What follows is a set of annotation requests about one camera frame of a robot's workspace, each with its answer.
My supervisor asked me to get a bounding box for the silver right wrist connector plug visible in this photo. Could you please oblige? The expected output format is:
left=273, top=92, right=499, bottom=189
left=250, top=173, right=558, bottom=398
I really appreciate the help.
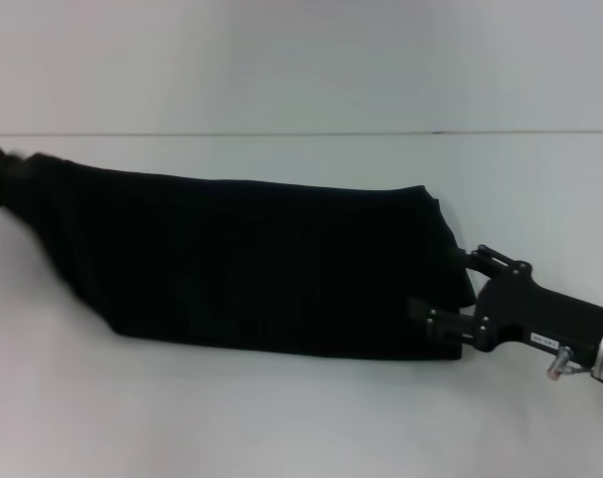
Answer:
left=544, top=347, right=577, bottom=380

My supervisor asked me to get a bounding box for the black shirt with FREE print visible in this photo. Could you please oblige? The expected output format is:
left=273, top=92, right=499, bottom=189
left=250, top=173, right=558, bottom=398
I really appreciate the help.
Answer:
left=0, top=151, right=478, bottom=360

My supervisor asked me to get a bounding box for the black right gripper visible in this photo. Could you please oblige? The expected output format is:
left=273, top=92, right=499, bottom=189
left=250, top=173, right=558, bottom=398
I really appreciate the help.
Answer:
left=409, top=244, right=603, bottom=363

